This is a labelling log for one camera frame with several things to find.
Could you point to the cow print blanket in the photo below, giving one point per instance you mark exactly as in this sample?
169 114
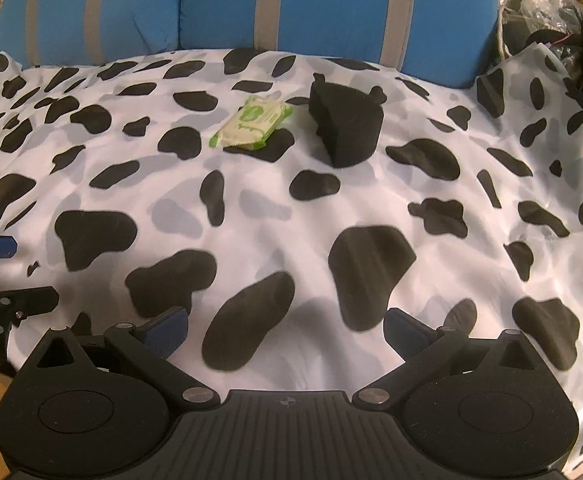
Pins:
321 210

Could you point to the green wet wipes packet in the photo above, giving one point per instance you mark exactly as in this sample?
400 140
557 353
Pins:
251 122

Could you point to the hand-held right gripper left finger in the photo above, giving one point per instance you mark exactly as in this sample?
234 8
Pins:
171 327

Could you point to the black foam block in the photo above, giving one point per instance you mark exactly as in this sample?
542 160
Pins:
346 120

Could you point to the blue grey striped pillow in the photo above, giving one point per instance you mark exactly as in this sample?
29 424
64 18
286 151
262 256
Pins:
321 5
121 10

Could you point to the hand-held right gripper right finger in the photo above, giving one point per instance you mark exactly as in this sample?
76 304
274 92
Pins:
401 332

